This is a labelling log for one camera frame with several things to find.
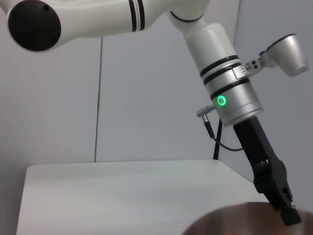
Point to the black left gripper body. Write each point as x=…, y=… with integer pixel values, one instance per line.
x=252, y=142

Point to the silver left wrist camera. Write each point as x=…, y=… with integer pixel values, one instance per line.
x=291, y=54

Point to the stainless steel mixing bowl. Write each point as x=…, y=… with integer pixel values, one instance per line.
x=244, y=220

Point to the white and silver left arm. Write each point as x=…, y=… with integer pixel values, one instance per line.
x=97, y=19

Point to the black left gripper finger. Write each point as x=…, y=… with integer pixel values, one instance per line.
x=283, y=191
x=266, y=178

